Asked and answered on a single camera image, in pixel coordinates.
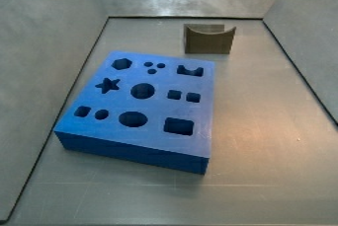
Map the blue foam shape-sorter block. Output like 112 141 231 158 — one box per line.
54 51 215 174

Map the black curved cradle stand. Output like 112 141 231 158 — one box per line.
182 24 236 54

